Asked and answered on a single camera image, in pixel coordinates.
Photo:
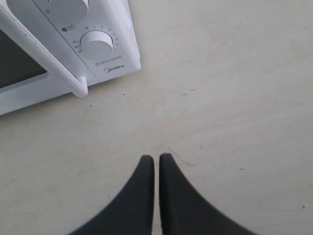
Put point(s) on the white microwave knob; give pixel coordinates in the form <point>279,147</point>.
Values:
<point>96,45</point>
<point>66,9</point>

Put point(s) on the white upper microwave knob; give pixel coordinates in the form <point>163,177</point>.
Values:
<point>66,9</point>

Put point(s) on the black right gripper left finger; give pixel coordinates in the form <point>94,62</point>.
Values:
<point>131,211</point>

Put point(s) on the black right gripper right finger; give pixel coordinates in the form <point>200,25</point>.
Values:
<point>183,211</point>

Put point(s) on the white microwave oven body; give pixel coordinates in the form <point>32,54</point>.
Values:
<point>110,16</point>

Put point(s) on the white lower microwave knob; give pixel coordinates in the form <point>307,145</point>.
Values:
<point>96,45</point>

